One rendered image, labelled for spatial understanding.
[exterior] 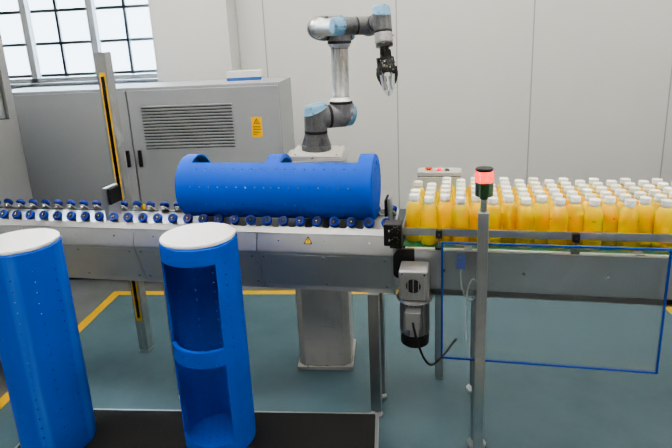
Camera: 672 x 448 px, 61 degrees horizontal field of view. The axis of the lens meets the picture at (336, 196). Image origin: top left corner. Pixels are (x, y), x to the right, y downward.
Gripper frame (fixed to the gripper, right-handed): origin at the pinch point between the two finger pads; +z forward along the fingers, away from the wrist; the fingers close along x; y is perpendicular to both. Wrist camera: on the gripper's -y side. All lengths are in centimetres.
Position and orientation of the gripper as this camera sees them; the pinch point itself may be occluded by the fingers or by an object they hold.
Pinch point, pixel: (388, 93)
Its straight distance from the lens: 242.0
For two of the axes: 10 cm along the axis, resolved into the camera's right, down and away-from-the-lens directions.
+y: -1.4, 1.0, -9.9
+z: 1.0, 9.9, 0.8
